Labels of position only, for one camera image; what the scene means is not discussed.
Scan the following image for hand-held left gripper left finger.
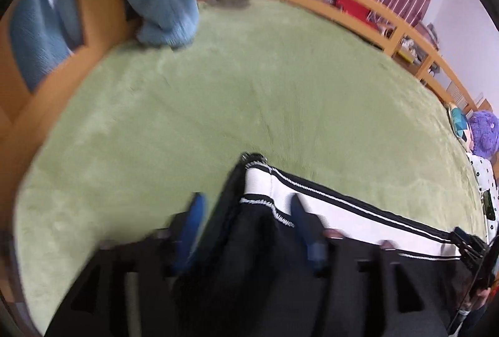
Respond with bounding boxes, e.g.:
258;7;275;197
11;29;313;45
45;192;207;337

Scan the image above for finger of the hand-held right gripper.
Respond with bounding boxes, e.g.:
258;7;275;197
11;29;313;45
452;227;486;270

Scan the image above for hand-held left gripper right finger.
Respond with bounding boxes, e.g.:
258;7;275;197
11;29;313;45
290;193;449;337

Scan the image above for black pants with white stripe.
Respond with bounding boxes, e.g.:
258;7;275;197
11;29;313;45
172;153;474;337

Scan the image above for white floral pillow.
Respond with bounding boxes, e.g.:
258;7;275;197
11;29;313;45
467;153;499;241

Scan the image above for purple plush toy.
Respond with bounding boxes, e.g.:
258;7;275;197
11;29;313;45
468;110;499;159

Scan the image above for geometric patterned pillow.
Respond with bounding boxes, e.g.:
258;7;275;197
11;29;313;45
448;105;475;147

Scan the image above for green fleece blanket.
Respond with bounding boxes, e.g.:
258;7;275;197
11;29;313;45
13;0;489;337

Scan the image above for wooden bed frame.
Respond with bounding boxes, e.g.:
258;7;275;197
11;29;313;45
0;0;492;228

